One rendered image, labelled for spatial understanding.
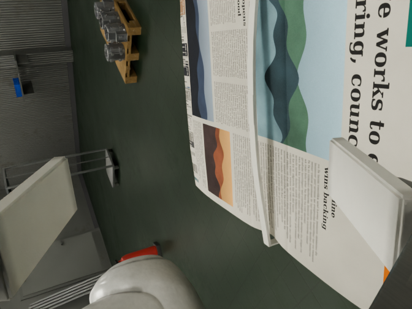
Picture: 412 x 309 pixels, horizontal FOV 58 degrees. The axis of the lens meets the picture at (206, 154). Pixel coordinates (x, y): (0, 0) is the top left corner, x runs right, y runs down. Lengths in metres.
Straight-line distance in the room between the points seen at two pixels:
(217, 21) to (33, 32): 8.56
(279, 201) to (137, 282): 0.25
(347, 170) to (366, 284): 0.15
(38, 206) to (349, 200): 0.13
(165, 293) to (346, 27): 0.40
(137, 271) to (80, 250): 10.07
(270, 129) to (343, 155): 0.19
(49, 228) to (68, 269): 10.23
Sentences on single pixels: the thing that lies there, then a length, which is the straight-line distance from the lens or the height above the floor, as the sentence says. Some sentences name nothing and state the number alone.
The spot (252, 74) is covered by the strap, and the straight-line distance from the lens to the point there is 0.34.
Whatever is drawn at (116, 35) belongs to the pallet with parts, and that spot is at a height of 0.25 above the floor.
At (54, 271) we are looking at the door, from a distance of 10.42.
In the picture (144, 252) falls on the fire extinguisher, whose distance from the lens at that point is 5.06.
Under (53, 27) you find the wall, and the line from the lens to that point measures 8.92.
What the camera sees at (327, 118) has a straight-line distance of 0.29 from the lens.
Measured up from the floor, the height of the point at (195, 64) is 1.06.
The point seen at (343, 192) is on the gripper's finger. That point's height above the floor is 1.14.
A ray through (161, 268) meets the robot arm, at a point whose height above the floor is 1.13.
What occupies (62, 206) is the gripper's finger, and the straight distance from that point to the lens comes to 0.19.
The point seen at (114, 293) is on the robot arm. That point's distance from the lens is 0.54.
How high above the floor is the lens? 1.26
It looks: 25 degrees down
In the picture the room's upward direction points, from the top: 103 degrees counter-clockwise
